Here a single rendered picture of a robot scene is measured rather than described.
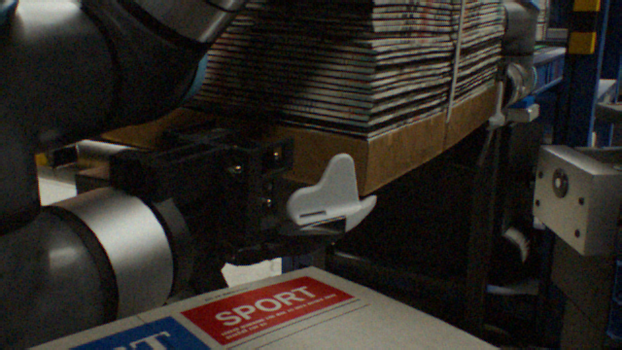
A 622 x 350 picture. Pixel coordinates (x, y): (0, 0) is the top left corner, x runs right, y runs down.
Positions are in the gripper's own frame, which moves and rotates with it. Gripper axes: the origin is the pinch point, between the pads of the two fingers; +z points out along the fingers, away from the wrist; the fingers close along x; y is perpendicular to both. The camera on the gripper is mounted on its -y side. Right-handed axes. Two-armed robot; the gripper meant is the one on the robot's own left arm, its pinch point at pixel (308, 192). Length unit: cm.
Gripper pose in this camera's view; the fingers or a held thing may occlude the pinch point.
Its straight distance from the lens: 51.5
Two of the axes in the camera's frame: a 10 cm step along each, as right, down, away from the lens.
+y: 0.7, -9.5, -3.1
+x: -8.6, -2.2, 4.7
